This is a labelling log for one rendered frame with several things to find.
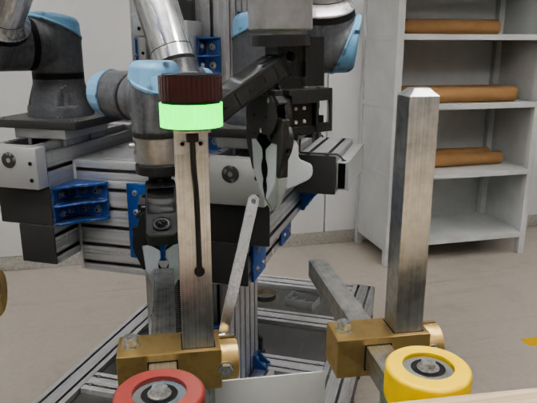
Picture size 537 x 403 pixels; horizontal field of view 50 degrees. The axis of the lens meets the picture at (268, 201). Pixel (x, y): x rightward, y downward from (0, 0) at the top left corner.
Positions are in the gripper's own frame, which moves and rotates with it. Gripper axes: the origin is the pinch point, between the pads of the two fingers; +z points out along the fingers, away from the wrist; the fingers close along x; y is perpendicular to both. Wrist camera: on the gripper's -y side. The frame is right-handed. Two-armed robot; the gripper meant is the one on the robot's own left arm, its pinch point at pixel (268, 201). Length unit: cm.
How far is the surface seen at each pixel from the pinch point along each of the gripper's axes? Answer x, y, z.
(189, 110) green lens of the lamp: -11.5, -14.5, -13.4
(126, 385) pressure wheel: -14.8, -23.4, 9.9
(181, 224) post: -5.4, -13.7, -0.9
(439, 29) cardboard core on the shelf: 182, 215, -24
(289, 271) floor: 191, 121, 103
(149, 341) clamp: -1.5, -17.0, 13.6
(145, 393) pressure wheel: -16.2, -22.1, 10.3
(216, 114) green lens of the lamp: -11.4, -11.9, -12.8
